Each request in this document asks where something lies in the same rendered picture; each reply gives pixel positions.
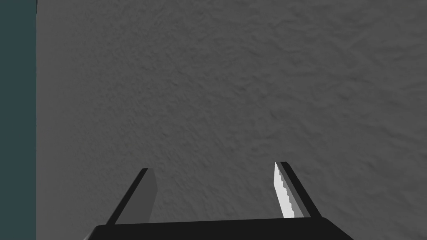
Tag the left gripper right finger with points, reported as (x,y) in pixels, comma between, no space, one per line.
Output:
(291,196)

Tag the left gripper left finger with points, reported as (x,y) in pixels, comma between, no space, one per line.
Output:
(138,203)

